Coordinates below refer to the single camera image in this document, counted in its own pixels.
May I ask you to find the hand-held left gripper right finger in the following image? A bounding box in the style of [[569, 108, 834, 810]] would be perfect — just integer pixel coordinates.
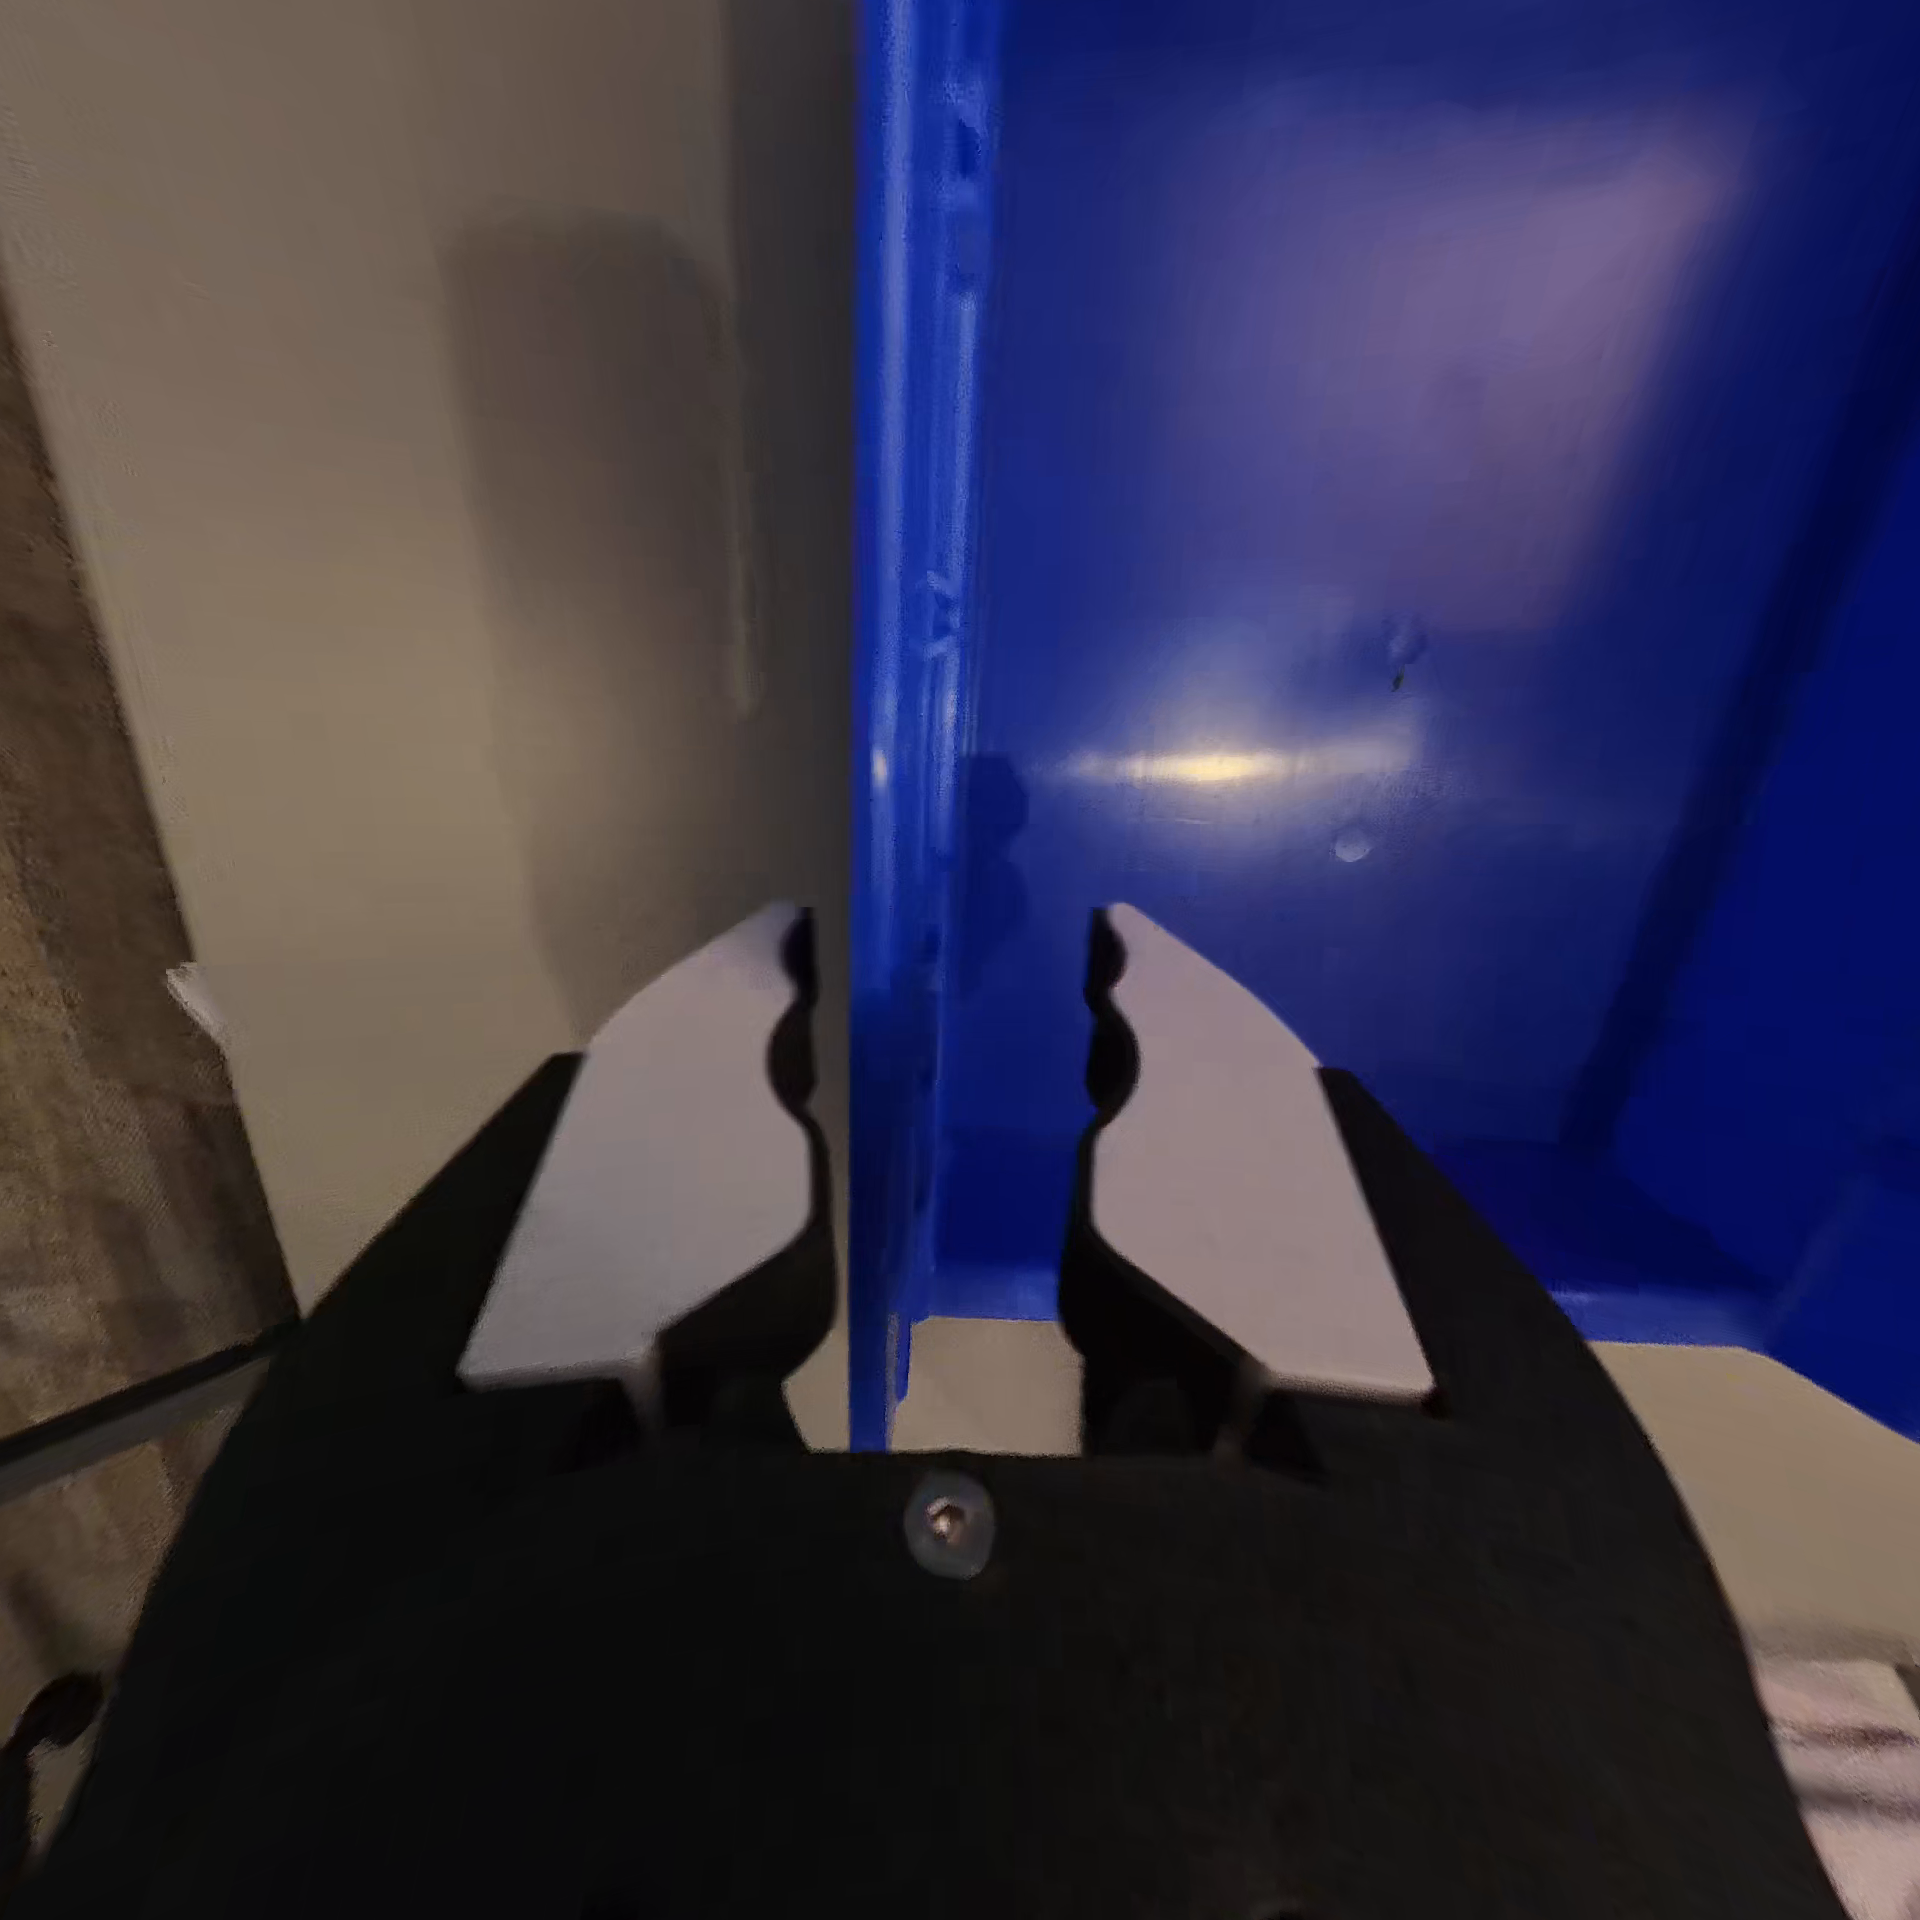
[[1060, 901, 1437, 1424]]

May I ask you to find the person's leg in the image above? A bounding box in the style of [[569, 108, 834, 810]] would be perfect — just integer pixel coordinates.
[[1759, 1636, 1920, 1920]]

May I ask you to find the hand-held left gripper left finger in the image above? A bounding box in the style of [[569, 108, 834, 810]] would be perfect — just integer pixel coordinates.
[[461, 901, 834, 1411]]

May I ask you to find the blue plastic bin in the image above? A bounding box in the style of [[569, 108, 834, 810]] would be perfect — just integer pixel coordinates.
[[854, 0, 1920, 1454]]

